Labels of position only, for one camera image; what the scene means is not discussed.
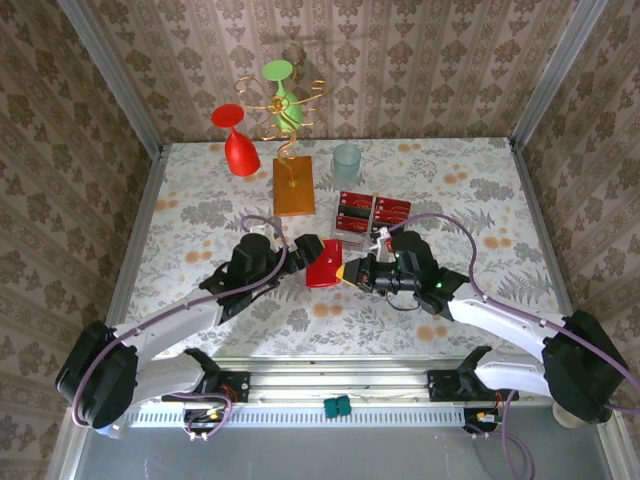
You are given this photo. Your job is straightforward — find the teal connector block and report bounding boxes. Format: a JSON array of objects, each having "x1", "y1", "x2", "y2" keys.
[{"x1": 323, "y1": 396, "x2": 353, "y2": 419}]

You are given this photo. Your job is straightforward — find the aluminium frame post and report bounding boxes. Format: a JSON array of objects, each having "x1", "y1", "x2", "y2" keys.
[
  {"x1": 55, "y1": 0, "x2": 165, "y2": 157},
  {"x1": 508, "y1": 0, "x2": 610, "y2": 149}
]

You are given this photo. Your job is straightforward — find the clear plastic cup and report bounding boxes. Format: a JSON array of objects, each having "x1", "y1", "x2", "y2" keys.
[{"x1": 328, "y1": 143, "x2": 362, "y2": 187}]

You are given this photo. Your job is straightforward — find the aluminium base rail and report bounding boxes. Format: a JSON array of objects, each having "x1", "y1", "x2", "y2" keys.
[{"x1": 149, "y1": 355, "x2": 556, "y2": 406}]

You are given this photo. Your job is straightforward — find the aluminium table side rail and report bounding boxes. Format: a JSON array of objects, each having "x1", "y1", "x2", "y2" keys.
[
  {"x1": 102, "y1": 144, "x2": 169, "y2": 331},
  {"x1": 508, "y1": 139, "x2": 576, "y2": 321}
]

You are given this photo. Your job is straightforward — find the red plastic goblet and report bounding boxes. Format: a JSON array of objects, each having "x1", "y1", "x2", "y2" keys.
[{"x1": 210, "y1": 103, "x2": 262, "y2": 178}]

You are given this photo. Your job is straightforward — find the small blue white clip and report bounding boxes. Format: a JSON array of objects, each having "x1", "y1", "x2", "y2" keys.
[{"x1": 94, "y1": 422, "x2": 129, "y2": 442}]

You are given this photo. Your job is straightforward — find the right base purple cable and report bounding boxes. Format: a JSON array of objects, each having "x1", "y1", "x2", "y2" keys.
[{"x1": 469, "y1": 392, "x2": 538, "y2": 474}]

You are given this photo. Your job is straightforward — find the green plastic goblet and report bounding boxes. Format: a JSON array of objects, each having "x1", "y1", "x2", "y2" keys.
[{"x1": 261, "y1": 60, "x2": 306, "y2": 132}]

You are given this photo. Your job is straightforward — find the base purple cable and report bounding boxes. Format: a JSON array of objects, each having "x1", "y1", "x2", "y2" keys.
[
  {"x1": 182, "y1": 387, "x2": 237, "y2": 444},
  {"x1": 469, "y1": 392, "x2": 538, "y2": 474}
]

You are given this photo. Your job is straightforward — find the gold wire rack wooden base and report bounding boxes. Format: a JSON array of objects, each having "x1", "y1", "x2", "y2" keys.
[{"x1": 234, "y1": 67, "x2": 332, "y2": 218}]

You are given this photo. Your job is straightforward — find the white slotted cable duct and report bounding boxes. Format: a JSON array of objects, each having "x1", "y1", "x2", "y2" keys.
[{"x1": 122, "y1": 402, "x2": 474, "y2": 429}]

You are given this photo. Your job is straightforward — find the red card holder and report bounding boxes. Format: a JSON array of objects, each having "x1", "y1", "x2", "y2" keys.
[{"x1": 304, "y1": 238, "x2": 347, "y2": 290}]

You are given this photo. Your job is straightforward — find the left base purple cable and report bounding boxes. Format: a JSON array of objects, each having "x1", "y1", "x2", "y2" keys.
[{"x1": 182, "y1": 387, "x2": 237, "y2": 444}]

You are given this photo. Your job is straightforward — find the grey metal base panel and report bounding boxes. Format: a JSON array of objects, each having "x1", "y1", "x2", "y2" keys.
[{"x1": 49, "y1": 424, "x2": 640, "y2": 480}]

